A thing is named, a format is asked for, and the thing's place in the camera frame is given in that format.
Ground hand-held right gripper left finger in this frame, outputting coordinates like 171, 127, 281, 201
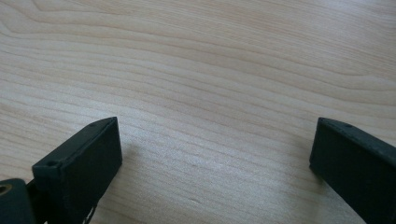
32, 116, 123, 224

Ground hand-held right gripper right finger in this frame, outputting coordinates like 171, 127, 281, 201
308, 117, 396, 224

